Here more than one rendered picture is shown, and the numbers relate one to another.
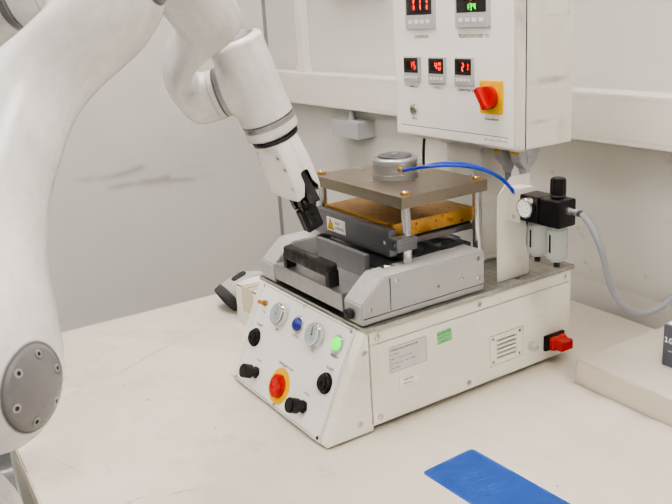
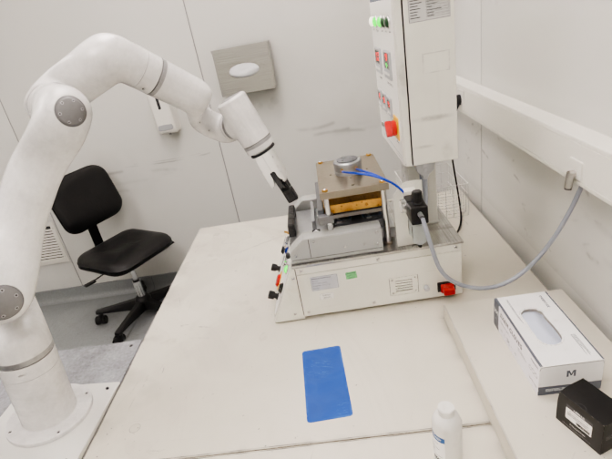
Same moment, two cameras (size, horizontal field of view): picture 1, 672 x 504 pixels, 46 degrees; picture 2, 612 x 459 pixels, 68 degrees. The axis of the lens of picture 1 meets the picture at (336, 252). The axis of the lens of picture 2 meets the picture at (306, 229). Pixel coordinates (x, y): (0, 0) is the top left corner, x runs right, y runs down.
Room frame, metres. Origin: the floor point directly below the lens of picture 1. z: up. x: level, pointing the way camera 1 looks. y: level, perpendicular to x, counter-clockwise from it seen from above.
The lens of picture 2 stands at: (0.28, -0.70, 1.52)
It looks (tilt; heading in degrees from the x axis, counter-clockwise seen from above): 25 degrees down; 35
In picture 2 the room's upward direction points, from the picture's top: 11 degrees counter-clockwise
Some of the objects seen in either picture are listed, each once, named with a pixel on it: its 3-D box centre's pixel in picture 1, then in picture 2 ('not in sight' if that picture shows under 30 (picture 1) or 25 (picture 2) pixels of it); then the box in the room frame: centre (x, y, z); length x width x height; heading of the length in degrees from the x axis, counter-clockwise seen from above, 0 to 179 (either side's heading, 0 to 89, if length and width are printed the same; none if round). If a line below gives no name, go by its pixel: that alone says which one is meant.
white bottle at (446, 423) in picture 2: not in sight; (447, 436); (0.83, -0.52, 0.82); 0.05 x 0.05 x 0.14
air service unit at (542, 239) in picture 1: (542, 220); (413, 215); (1.24, -0.34, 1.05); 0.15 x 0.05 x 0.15; 32
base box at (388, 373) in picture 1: (403, 326); (358, 258); (1.34, -0.11, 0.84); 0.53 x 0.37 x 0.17; 122
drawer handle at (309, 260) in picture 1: (309, 264); (291, 219); (1.26, 0.05, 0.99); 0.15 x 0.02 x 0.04; 32
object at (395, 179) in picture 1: (417, 189); (361, 180); (1.36, -0.15, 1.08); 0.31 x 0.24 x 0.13; 32
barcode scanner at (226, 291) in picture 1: (257, 284); not in sight; (1.76, 0.19, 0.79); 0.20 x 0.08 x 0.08; 121
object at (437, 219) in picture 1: (398, 201); (350, 187); (1.35, -0.12, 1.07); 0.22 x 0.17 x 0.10; 32
